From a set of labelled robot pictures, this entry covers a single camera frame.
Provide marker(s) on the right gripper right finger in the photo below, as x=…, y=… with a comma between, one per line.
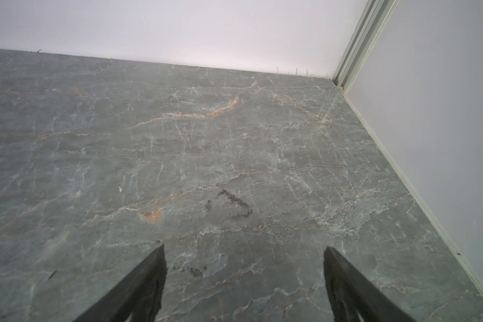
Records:
x=352, y=296

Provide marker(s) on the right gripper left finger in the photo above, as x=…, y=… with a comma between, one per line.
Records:
x=137, y=297

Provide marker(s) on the aluminium frame post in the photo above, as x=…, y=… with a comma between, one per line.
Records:
x=374, y=17

